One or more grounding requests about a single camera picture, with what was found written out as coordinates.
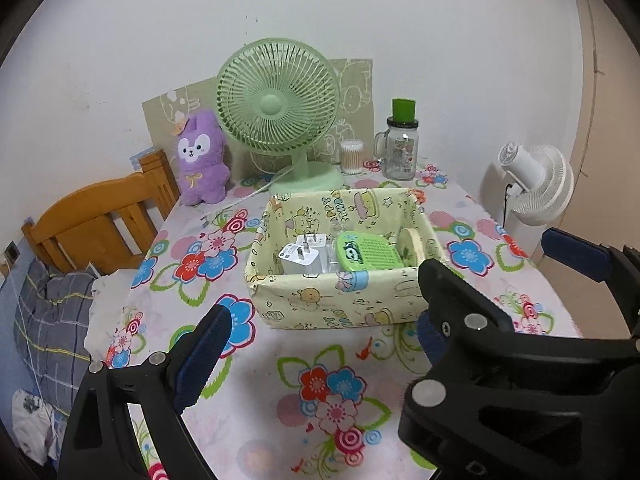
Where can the green panda case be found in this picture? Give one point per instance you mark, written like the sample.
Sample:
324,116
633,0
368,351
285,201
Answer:
370,252

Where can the white power charger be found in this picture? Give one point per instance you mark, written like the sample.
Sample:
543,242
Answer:
292,262
320,255

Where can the green desk fan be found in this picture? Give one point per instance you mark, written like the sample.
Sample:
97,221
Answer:
272,105

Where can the grey plaid bedding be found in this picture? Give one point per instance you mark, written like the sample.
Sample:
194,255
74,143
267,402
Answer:
45,320

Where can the purple plush toy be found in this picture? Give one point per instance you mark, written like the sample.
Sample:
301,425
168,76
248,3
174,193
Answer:
200,170

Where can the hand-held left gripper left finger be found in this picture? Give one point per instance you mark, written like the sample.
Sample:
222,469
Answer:
200,355

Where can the beige door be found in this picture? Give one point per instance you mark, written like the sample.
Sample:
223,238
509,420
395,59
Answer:
610,120

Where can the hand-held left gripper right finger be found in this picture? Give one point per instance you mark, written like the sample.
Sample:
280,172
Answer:
430,340

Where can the beige cartoon print board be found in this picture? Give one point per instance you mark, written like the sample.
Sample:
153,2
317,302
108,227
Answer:
355,90

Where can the round wooden cartoon ornament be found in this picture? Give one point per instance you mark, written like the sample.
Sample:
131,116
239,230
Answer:
410,247

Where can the wooden chair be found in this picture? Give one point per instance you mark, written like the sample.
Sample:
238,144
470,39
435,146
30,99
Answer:
85,225

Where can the glass jar with green lid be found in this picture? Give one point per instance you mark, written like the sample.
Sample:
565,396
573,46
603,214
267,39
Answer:
400,152

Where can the white printed cloth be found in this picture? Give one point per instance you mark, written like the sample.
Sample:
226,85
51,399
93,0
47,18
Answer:
32,425

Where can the yellow cartoon print box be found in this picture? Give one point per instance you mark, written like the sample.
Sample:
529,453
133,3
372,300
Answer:
320,305

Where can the clear cotton swab container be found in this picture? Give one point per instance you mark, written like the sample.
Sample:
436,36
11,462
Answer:
352,157

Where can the white standing fan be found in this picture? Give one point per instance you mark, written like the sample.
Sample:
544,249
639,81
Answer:
542,185

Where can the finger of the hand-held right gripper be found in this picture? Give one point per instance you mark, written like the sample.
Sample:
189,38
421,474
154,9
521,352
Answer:
475,360
575,250

